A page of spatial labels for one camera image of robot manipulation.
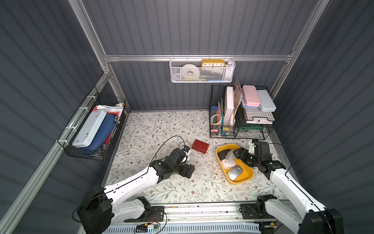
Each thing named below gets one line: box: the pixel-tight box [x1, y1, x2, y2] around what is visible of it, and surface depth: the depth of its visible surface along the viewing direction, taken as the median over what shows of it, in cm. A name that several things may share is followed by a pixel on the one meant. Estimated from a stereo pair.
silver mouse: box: [226, 164, 244, 181], surface depth 88 cm
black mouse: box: [217, 149, 231, 160], surface depth 93 cm
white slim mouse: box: [221, 158, 236, 169], surface depth 91 cm
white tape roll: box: [181, 63, 201, 80], surface depth 86 cm
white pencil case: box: [71, 109, 108, 148], surface depth 68 cm
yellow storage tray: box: [216, 143, 254, 185], surface depth 89 cm
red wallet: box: [191, 138, 210, 155], surface depth 99 cm
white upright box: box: [223, 85, 234, 126], surface depth 95 cm
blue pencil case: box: [80, 113, 117, 153], surface depth 68 cm
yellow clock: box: [201, 58, 226, 68], surface depth 90 cm
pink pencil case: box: [242, 84, 262, 107], surface depth 96 cm
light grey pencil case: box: [256, 89, 277, 112], surface depth 97 cm
